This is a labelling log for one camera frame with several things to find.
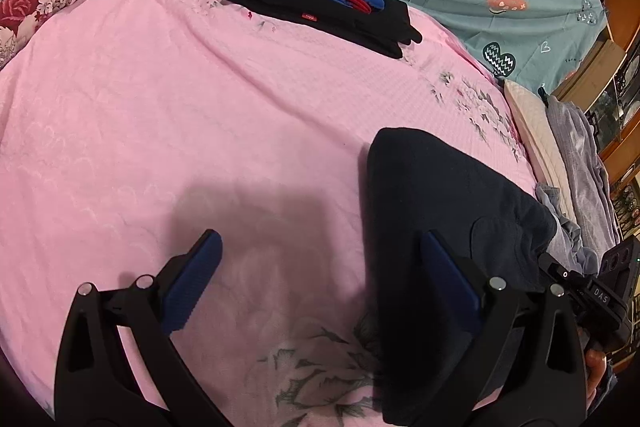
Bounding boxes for dark navy pants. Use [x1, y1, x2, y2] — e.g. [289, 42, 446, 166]
[366, 127, 558, 427]

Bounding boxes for folded black pants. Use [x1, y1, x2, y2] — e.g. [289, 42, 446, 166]
[219, 0, 424, 60]

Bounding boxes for light blue cloth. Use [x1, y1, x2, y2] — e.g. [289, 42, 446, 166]
[536, 183, 601, 275]

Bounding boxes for cream quilted pillow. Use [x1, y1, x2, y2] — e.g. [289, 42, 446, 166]
[502, 79, 576, 220]

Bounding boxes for pink floral bed sheet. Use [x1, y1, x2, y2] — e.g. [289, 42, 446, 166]
[0, 0, 551, 427]

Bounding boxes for person's right hand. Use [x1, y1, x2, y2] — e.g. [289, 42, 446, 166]
[580, 341, 620, 410]

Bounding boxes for wooden shelf cabinet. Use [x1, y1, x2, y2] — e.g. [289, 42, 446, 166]
[550, 0, 640, 228]

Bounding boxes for lilac grey blanket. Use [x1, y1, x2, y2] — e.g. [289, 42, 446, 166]
[545, 96, 623, 250]

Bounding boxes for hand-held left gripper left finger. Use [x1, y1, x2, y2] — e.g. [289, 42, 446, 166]
[54, 229, 236, 427]

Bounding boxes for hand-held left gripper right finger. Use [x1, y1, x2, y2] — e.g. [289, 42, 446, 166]
[422, 229, 587, 427]

